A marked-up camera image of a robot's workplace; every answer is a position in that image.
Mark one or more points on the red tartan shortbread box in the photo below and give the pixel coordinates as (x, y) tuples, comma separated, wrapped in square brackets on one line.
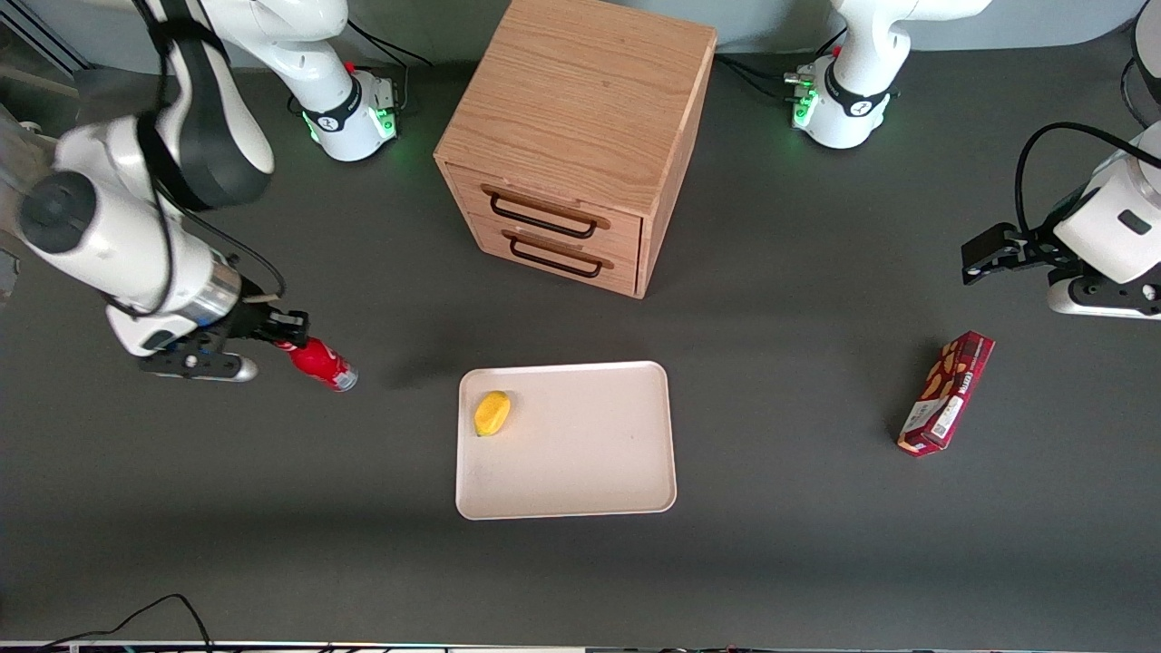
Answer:
[(948, 390)]

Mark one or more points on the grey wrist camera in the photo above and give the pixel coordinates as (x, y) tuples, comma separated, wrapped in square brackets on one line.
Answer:
[(1102, 304), (209, 365)]

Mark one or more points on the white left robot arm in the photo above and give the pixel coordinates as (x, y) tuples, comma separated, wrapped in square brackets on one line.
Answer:
[(853, 82)]

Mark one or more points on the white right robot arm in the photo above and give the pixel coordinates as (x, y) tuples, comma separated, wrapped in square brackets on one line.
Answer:
[(109, 236)]

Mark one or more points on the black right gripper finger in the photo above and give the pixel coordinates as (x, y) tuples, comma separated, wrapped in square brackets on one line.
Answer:
[(288, 320), (272, 339)]

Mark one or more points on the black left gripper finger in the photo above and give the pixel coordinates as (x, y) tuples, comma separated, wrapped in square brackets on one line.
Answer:
[(1018, 245), (984, 249)]

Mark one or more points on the wooden drawer cabinet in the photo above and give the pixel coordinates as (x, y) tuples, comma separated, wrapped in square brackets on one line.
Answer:
[(580, 91)]

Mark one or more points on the grey metal frame rail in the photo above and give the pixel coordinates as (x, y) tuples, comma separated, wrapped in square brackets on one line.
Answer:
[(36, 41)]

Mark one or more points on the cream plastic tray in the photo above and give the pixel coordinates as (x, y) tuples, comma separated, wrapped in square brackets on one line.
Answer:
[(590, 453)]

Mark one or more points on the red soda can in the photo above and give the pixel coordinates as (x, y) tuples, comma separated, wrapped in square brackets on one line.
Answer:
[(322, 363)]

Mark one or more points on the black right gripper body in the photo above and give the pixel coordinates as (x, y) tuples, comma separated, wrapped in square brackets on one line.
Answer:
[(248, 321)]

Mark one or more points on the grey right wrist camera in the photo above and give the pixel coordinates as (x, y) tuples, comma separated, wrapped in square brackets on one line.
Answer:
[(209, 365)]

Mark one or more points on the yellow lemon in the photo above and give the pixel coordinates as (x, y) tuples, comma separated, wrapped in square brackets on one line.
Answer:
[(492, 414)]

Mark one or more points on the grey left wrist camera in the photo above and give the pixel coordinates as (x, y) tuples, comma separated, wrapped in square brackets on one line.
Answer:
[(1102, 304)]

